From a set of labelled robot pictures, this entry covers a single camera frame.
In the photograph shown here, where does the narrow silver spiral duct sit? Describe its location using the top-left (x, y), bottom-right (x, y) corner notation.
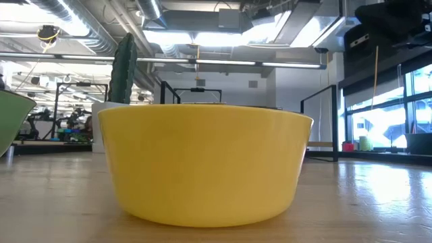
top-left (136, 0), bottom-right (168, 30)

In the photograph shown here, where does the rectangular shiny metal duct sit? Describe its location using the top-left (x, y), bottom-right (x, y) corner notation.
top-left (241, 0), bottom-right (345, 51)

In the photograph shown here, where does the yellow-green container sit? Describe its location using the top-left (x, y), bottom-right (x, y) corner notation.
top-left (358, 135), bottom-right (373, 152)

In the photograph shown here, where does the yellow black cable reel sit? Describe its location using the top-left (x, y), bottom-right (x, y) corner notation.
top-left (36, 25), bottom-right (61, 44)

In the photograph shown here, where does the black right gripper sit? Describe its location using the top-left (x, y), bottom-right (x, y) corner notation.
top-left (344, 0), bottom-right (432, 61)

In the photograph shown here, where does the long ceiling light bar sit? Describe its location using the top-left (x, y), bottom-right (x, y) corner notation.
top-left (0, 52), bottom-right (327, 70)

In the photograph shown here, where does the black background gantry frame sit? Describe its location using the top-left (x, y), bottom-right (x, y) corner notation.
top-left (173, 87), bottom-right (223, 106)

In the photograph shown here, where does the yellow plastic mini bowl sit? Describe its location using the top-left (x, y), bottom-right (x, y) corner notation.
top-left (97, 103), bottom-right (315, 228)

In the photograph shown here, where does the person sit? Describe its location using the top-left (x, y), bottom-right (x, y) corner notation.
top-left (83, 115), bottom-right (94, 142)

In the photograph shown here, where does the wide silver spiral duct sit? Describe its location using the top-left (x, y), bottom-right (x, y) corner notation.
top-left (33, 0), bottom-right (119, 57)

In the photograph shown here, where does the black window frame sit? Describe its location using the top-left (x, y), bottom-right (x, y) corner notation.
top-left (339, 62), bottom-right (432, 155)

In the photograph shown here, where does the dark box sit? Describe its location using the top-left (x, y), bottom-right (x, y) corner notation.
top-left (406, 132), bottom-right (432, 156)

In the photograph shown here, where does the grey ceiling box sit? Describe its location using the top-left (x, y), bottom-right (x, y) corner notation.
top-left (218, 8), bottom-right (242, 30)

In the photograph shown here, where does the black background metal frame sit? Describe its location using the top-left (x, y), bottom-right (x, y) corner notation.
top-left (50, 82), bottom-right (109, 140)

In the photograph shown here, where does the yellow hanging cord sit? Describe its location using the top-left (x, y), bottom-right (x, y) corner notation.
top-left (371, 45), bottom-right (379, 111)

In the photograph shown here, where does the green cactus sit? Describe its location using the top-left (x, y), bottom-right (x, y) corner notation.
top-left (107, 32), bottom-right (138, 105)

